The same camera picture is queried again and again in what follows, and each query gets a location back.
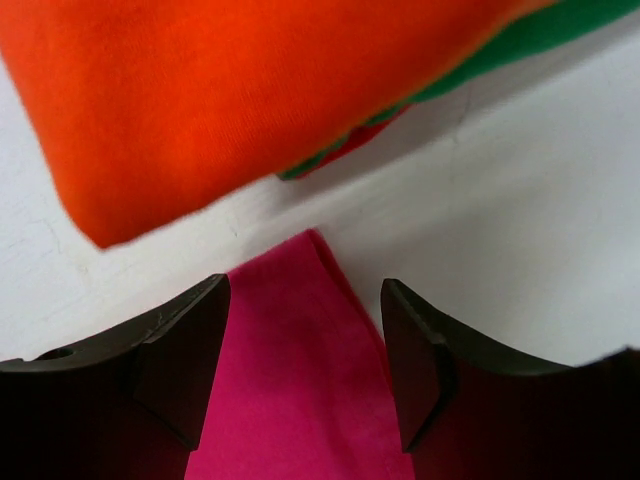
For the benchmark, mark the magenta t shirt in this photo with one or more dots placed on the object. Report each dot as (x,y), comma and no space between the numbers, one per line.
(302,388)

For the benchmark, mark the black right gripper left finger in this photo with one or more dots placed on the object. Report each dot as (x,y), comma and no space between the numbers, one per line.
(127,403)

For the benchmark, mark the red folded t shirt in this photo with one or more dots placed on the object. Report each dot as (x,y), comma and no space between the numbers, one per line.
(358,138)

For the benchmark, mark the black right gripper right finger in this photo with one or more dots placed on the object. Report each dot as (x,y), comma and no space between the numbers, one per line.
(470,407)

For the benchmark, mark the green folded t shirt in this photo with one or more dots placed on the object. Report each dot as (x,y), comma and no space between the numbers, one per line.
(536,33)

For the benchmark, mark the orange folded t shirt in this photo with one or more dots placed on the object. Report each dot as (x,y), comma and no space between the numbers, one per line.
(147,111)

